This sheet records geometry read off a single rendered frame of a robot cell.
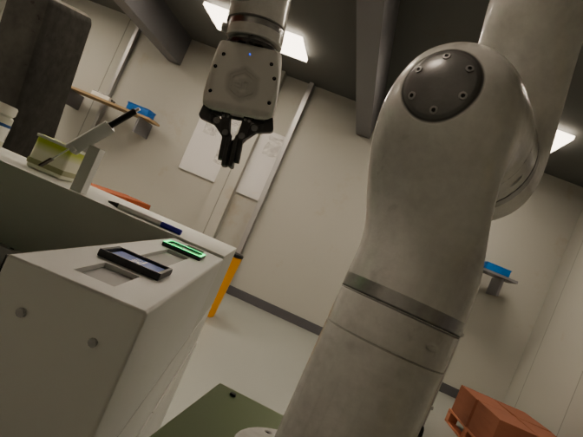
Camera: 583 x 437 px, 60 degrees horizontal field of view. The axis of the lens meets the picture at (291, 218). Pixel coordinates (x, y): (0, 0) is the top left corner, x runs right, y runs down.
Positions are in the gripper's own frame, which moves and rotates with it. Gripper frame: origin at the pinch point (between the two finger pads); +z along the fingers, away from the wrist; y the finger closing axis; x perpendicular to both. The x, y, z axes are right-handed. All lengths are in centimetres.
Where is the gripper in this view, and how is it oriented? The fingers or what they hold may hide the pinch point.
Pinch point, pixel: (230, 153)
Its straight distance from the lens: 72.9
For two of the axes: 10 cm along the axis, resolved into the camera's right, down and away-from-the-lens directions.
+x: -0.5, 0.2, 10.0
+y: 9.8, 2.0, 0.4
